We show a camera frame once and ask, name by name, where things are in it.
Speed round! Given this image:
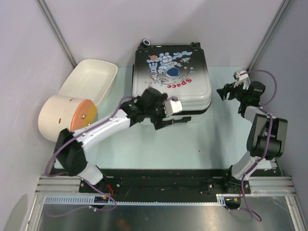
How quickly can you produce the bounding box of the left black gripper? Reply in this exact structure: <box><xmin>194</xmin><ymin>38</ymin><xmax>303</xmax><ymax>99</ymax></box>
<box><xmin>145</xmin><ymin>94</ymin><xmax>174</xmax><ymax>129</ymax></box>

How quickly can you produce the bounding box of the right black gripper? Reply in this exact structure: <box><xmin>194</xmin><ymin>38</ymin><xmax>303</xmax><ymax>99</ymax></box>
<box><xmin>216</xmin><ymin>78</ymin><xmax>248</xmax><ymax>103</ymax></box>

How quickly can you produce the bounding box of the black white space suitcase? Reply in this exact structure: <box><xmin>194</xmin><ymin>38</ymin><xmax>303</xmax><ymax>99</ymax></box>
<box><xmin>132</xmin><ymin>38</ymin><xmax>212</xmax><ymax>123</ymax></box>

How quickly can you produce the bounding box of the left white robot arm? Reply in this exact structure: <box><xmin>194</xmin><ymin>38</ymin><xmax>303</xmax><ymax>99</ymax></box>
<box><xmin>52</xmin><ymin>88</ymin><xmax>191</xmax><ymax>193</ymax></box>

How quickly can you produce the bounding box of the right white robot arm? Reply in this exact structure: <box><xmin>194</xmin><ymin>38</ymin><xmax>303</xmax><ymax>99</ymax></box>
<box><xmin>217</xmin><ymin>81</ymin><xmax>288</xmax><ymax>193</ymax></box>

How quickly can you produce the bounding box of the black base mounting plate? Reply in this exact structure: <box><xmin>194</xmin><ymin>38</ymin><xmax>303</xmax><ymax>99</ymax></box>
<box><xmin>78</xmin><ymin>169</ymin><xmax>282</xmax><ymax>195</ymax></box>

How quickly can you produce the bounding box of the cream oval tray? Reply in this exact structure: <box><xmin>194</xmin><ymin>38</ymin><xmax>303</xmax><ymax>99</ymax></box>
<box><xmin>58</xmin><ymin>59</ymin><xmax>118</xmax><ymax>107</ymax></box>

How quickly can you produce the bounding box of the cream cylindrical bucket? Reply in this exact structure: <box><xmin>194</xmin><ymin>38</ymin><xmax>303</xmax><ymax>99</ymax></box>
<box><xmin>38</xmin><ymin>95</ymin><xmax>83</xmax><ymax>142</ymax></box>

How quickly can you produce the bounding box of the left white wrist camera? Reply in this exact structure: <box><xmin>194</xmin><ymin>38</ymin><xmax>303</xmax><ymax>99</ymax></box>
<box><xmin>163</xmin><ymin>96</ymin><xmax>183</xmax><ymax>117</ymax></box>

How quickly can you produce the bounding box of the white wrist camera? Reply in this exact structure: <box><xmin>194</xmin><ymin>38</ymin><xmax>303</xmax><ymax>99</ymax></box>
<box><xmin>233</xmin><ymin>69</ymin><xmax>249</xmax><ymax>88</ymax></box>
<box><xmin>163</xmin><ymin>96</ymin><xmax>183</xmax><ymax>117</ymax></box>

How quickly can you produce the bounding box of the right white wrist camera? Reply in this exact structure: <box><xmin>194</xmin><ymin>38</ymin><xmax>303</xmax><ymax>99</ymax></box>
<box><xmin>233</xmin><ymin>69</ymin><xmax>249</xmax><ymax>88</ymax></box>

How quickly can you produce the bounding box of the right aluminium corner post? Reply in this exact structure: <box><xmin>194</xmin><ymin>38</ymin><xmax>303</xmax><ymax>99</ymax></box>
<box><xmin>246</xmin><ymin>0</ymin><xmax>293</xmax><ymax>71</ymax></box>

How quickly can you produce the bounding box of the aluminium corner post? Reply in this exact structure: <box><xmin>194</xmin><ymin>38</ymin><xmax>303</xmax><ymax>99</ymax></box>
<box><xmin>246</xmin><ymin>0</ymin><xmax>293</xmax><ymax>71</ymax></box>
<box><xmin>36</xmin><ymin>0</ymin><xmax>77</xmax><ymax>68</ymax></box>

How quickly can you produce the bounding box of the aluminium frame rail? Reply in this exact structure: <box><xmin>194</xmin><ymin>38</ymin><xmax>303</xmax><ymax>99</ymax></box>
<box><xmin>35</xmin><ymin>176</ymin><xmax>297</xmax><ymax>196</ymax></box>

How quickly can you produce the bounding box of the grey slotted cable duct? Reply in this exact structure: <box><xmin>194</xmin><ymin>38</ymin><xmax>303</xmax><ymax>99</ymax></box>
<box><xmin>44</xmin><ymin>195</ymin><xmax>231</xmax><ymax>206</ymax></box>

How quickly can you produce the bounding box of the left aluminium corner post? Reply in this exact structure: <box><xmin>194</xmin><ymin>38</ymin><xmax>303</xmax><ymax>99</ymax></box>
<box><xmin>36</xmin><ymin>0</ymin><xmax>77</xmax><ymax>68</ymax></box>

